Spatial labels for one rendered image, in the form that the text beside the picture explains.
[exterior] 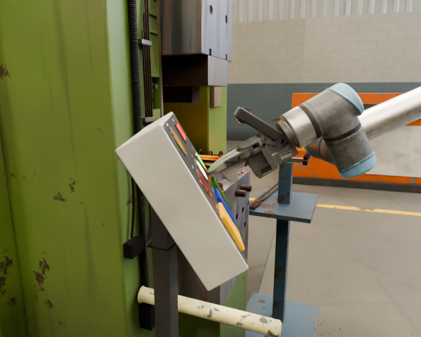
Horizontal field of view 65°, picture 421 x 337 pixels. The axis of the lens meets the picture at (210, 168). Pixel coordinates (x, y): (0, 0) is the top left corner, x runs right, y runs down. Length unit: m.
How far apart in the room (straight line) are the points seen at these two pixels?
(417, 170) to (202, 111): 3.82
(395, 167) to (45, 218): 4.35
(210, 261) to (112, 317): 0.64
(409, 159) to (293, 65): 4.66
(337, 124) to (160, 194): 0.45
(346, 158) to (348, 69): 7.98
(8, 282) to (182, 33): 1.00
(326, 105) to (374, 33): 8.16
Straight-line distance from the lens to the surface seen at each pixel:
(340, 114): 0.79
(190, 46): 1.09
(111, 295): 1.11
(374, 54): 8.87
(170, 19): 1.14
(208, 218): 0.53
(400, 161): 4.88
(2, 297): 1.36
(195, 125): 1.52
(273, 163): 0.77
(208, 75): 1.12
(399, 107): 1.05
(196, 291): 1.31
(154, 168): 0.51
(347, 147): 0.82
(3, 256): 1.31
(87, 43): 0.95
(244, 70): 8.91
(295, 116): 0.77
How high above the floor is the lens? 1.24
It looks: 13 degrees down
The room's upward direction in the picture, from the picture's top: straight up
